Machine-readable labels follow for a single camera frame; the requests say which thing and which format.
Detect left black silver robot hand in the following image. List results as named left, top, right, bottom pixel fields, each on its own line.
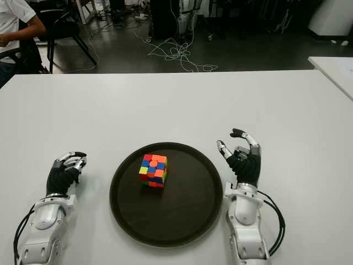
left=45, top=151, right=88, bottom=197

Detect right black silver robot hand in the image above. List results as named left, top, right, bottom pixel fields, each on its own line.
left=216, top=128, right=262, bottom=188

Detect multicoloured Rubik's cube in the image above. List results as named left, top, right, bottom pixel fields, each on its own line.
left=138, top=153, right=169, bottom=189

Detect dark brown round plate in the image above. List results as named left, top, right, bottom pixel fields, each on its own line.
left=109, top=142, right=223, bottom=247

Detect black office armchair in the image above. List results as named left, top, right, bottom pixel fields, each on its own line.
left=0, top=41, right=50, bottom=75

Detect white side table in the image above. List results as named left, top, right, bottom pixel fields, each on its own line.
left=307, top=56, right=353, bottom=102

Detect black four-legged chair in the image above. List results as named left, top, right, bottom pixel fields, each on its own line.
left=30, top=0, right=98, bottom=74

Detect black wheeled equipment rack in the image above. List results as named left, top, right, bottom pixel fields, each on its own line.
left=201, top=0, right=307, bottom=42

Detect seated person in white shirt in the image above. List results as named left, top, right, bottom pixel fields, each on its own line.
left=0, top=0, right=47, bottom=88

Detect black cabinet on casters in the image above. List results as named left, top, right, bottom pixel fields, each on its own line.
left=150, top=0, right=181, bottom=41

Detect white machine housing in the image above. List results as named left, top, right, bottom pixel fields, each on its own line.
left=307, top=0, right=353, bottom=36

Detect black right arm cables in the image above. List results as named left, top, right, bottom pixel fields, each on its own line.
left=258, top=190, right=286, bottom=256

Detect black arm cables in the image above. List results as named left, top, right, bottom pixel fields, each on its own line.
left=258, top=190, right=286, bottom=256
left=13, top=206, right=36, bottom=263

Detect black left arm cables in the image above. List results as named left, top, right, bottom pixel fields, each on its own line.
left=13, top=206, right=36, bottom=263

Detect tangled white floor cable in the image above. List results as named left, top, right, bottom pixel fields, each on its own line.
left=134, top=27, right=219, bottom=73

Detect white desk frame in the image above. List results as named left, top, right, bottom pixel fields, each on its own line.
left=78, top=0, right=100, bottom=24

